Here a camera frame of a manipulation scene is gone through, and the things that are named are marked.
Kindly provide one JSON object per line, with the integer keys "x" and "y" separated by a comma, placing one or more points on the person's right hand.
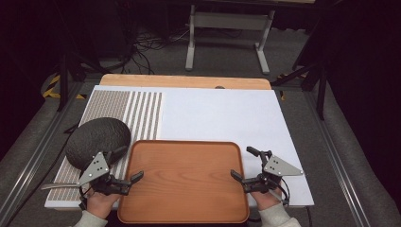
{"x": 266, "y": 199}

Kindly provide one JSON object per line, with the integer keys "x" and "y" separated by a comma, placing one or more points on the yellow black hazard tape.
{"x": 52, "y": 88}
{"x": 281, "y": 94}

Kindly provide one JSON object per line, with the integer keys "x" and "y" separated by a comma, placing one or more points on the brown wooden tray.
{"x": 184, "y": 183}

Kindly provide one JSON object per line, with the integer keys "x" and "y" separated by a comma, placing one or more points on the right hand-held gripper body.
{"x": 279, "y": 167}

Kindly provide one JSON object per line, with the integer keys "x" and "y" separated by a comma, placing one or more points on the person's left hand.
{"x": 101, "y": 203}

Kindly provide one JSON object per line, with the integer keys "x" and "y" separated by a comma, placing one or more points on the brown striped woven placemat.
{"x": 110, "y": 105}

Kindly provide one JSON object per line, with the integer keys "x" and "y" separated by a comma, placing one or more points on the dark grey knit hat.
{"x": 94, "y": 138}

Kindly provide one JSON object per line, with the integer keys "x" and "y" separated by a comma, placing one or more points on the black tripod stand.
{"x": 64, "y": 78}
{"x": 321, "y": 91}

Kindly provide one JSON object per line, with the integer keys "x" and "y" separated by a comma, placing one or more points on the white board sheet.
{"x": 220, "y": 116}

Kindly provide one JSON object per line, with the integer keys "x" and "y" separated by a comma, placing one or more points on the grey metal table frame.
{"x": 228, "y": 20}

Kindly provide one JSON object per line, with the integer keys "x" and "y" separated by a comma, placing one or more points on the small dark table grommet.
{"x": 219, "y": 87}

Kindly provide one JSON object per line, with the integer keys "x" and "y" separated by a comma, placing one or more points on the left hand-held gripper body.
{"x": 94, "y": 168}

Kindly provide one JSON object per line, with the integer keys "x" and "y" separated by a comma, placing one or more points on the aluminium floor rail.
{"x": 38, "y": 154}
{"x": 339, "y": 157}

